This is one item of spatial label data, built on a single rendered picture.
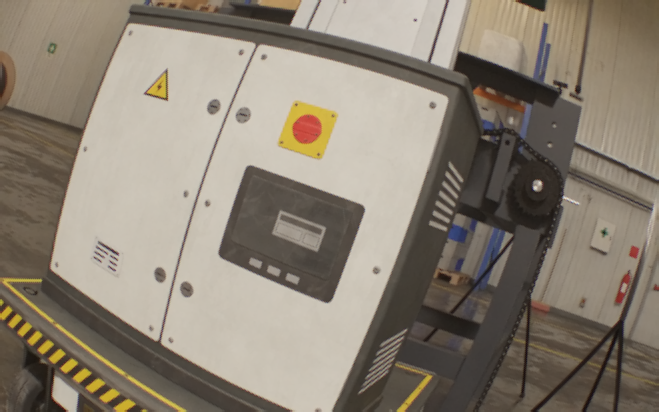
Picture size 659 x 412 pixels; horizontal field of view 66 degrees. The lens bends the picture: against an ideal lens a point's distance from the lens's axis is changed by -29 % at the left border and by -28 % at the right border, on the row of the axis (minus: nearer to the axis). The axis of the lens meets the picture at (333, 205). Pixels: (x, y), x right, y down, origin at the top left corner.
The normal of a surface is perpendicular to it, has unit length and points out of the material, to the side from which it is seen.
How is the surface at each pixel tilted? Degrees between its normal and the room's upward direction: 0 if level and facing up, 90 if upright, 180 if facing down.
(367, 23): 90
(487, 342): 90
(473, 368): 90
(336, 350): 90
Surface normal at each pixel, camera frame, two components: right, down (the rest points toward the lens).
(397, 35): -0.27, -0.08
